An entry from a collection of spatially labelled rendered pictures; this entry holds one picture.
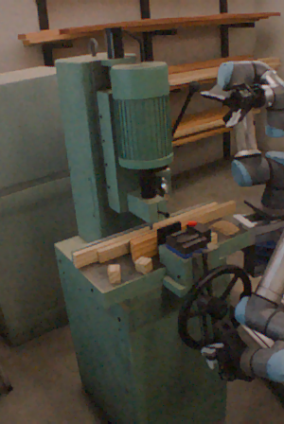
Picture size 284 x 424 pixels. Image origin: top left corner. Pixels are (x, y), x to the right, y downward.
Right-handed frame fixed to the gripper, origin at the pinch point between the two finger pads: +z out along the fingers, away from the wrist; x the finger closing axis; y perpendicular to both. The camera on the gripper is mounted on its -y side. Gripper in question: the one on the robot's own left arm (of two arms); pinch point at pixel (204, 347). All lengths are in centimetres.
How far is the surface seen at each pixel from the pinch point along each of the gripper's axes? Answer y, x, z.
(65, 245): -43, -9, 63
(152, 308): -13.6, -2.2, 19.3
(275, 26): -192, 326, 193
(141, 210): -44.7, 6.3, 20.2
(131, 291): -22.2, -9.5, 14.4
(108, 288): -25.7, -16.4, 13.8
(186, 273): -21.9, 4.5, 3.6
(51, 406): 27, -31, 103
